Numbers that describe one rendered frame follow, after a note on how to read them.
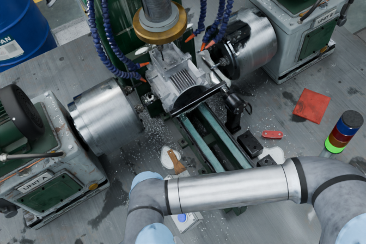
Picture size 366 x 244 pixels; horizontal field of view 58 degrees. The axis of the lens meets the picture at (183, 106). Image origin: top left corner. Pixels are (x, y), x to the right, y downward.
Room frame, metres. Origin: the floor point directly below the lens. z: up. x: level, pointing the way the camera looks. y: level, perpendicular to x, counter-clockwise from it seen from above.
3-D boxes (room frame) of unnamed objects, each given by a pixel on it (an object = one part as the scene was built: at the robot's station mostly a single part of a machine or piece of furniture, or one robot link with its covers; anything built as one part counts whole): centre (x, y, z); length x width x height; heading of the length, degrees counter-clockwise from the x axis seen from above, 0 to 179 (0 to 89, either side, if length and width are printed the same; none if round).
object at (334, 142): (0.38, -0.47, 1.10); 0.06 x 0.06 x 0.04
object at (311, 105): (0.66, -0.56, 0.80); 0.15 x 0.12 x 0.01; 139
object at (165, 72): (0.81, 0.02, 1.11); 0.12 x 0.11 x 0.07; 21
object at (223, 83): (0.68, -0.07, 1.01); 0.26 x 0.04 x 0.03; 111
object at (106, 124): (0.65, 0.33, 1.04); 0.37 x 0.25 x 0.25; 111
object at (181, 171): (0.49, 0.06, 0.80); 0.21 x 0.05 x 0.01; 18
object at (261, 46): (0.90, -0.31, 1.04); 0.41 x 0.25 x 0.25; 111
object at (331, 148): (0.38, -0.47, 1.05); 0.06 x 0.06 x 0.04
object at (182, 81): (0.78, 0.00, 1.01); 0.20 x 0.19 x 0.19; 21
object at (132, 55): (0.92, 0.06, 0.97); 0.30 x 0.11 x 0.34; 111
